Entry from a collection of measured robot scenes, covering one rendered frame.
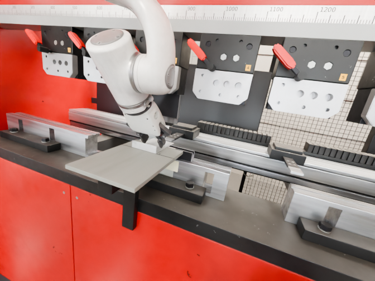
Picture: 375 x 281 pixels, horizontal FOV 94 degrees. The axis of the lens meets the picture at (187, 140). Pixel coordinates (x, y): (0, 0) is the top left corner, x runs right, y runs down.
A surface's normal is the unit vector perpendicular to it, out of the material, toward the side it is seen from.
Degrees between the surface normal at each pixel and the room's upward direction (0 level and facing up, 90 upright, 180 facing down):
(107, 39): 42
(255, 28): 90
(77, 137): 90
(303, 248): 0
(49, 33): 90
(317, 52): 90
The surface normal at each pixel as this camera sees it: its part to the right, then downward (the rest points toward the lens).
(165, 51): 0.72, 0.29
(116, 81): -0.14, 0.81
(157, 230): -0.33, 0.22
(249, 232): 0.14, -0.95
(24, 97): 0.93, 0.22
